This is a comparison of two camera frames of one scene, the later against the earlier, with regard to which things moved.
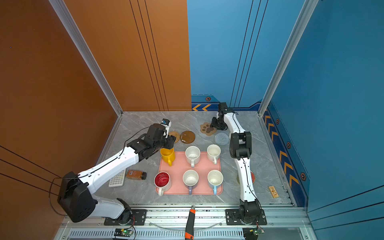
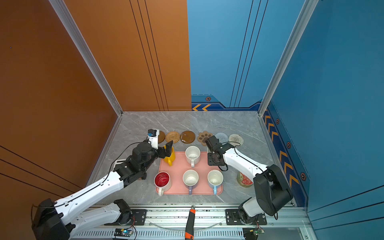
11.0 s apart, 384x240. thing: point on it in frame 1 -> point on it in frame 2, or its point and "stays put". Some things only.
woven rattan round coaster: [178, 137] stays put
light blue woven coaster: [221, 138] stays put
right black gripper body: [217, 123] -> [211, 160]
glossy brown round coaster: [187, 137] stays put
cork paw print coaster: [205, 128] -> [202, 136]
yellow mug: [168, 155] stays put
